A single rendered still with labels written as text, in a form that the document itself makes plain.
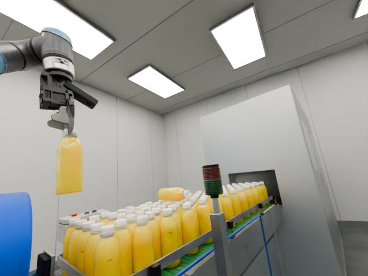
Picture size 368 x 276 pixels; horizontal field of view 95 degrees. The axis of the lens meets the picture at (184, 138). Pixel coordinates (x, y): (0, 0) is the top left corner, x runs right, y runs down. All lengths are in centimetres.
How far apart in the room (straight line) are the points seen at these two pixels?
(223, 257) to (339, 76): 447
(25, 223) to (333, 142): 442
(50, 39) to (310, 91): 447
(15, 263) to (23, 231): 6
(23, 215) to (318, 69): 487
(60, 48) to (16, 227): 54
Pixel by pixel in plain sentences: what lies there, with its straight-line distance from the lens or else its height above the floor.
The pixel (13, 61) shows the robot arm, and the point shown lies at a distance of 77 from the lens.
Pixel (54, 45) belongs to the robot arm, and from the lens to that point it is 77.
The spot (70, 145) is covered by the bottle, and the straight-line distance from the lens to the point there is 64.
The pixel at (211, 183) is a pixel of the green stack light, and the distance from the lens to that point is 59.
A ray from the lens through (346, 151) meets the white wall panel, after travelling 445.
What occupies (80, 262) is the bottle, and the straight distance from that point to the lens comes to 76.
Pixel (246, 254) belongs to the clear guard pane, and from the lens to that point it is 106.
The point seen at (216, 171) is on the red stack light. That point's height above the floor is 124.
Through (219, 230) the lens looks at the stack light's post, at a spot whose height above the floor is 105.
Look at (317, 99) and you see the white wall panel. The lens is 460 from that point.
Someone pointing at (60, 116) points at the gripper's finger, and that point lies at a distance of 66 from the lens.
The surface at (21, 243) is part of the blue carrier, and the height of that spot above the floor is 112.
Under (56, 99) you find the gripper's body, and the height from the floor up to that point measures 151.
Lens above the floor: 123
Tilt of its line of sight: 13 degrees up
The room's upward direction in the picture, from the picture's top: 6 degrees counter-clockwise
